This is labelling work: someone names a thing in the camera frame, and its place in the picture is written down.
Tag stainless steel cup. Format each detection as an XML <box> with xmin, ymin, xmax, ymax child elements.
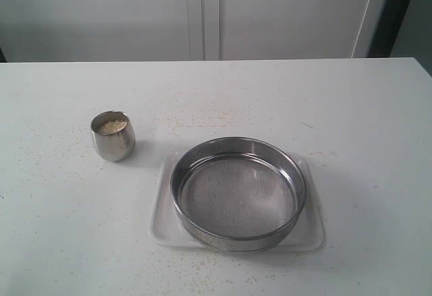
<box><xmin>90</xmin><ymin>111</ymin><xmax>136</xmax><ymax>162</ymax></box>

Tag round steel mesh sieve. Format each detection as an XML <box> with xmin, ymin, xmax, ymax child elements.
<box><xmin>169</xmin><ymin>137</ymin><xmax>308</xmax><ymax>252</ymax></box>

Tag yellow and white grain mixture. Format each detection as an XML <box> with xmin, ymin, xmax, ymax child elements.
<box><xmin>97</xmin><ymin>120</ymin><xmax>128</xmax><ymax>136</ymax></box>

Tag clear plastic tray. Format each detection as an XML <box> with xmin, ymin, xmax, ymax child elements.
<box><xmin>148</xmin><ymin>151</ymin><xmax>325</xmax><ymax>252</ymax></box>

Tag white cabinet doors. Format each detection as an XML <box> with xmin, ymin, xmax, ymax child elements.
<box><xmin>1</xmin><ymin>0</ymin><xmax>385</xmax><ymax>62</ymax></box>

